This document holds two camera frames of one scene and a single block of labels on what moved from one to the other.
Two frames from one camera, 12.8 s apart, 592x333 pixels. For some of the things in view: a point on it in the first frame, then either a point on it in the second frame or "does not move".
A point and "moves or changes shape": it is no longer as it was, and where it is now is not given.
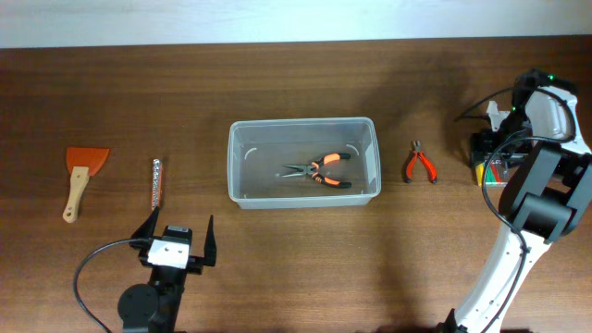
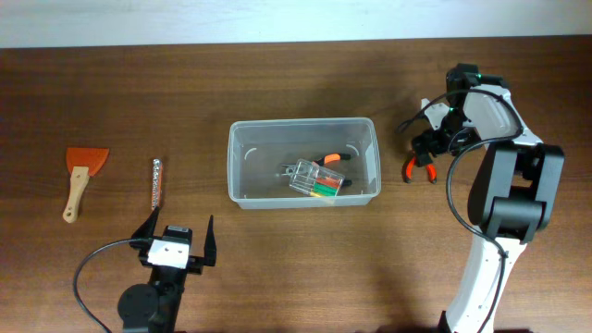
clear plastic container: (303, 163) does not move
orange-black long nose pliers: (313, 167) does not move
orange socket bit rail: (156, 185) does not move
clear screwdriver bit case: (493, 175) moves or changes shape
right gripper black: (480, 143) to (434, 147)
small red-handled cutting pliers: (416, 154) does not move
